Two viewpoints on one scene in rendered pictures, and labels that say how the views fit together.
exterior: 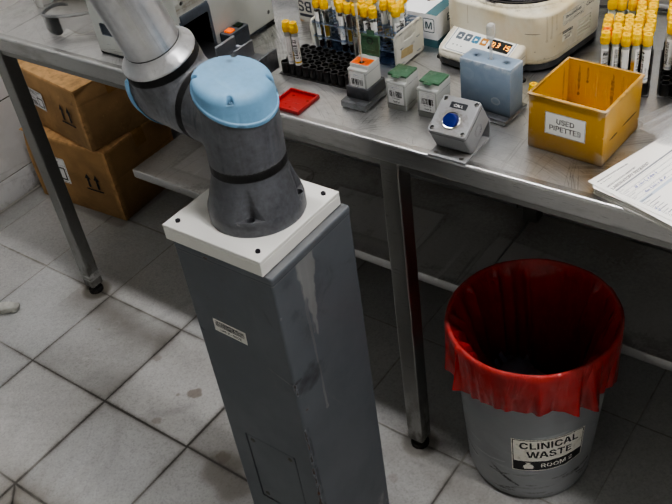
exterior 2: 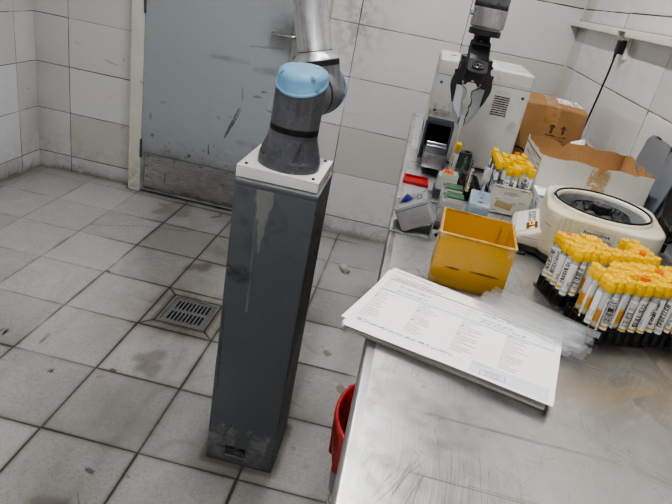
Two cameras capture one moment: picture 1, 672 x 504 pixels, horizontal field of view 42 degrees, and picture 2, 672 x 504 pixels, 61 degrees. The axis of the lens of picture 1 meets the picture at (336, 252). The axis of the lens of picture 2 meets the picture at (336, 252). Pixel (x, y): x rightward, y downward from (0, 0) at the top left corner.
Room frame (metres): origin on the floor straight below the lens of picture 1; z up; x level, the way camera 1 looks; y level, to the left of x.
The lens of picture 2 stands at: (0.42, -1.06, 1.33)
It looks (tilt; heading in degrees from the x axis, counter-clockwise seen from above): 25 degrees down; 53
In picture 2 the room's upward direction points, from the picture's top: 11 degrees clockwise
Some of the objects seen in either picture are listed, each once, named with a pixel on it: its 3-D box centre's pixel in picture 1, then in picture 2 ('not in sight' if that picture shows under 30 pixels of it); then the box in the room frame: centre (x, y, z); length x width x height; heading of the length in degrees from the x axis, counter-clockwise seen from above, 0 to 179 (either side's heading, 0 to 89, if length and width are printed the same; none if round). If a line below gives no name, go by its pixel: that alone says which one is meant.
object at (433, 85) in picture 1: (434, 94); (450, 208); (1.34, -0.21, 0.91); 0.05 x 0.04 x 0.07; 139
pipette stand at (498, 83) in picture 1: (491, 85); (473, 219); (1.32, -0.31, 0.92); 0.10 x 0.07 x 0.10; 44
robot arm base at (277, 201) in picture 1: (252, 181); (291, 144); (1.10, 0.11, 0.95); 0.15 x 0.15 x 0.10
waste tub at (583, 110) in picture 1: (584, 110); (471, 251); (1.19, -0.43, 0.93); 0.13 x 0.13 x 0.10; 45
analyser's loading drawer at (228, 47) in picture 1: (227, 53); (434, 150); (1.61, 0.15, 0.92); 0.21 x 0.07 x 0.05; 49
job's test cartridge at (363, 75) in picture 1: (364, 76); (446, 184); (1.43, -0.10, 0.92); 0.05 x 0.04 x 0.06; 139
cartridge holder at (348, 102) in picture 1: (366, 89); (443, 194); (1.43, -0.10, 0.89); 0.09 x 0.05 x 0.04; 139
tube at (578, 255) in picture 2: (645, 63); (569, 277); (1.30, -0.57, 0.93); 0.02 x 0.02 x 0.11
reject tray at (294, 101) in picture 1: (294, 101); (415, 180); (1.45, 0.03, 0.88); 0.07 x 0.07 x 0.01; 49
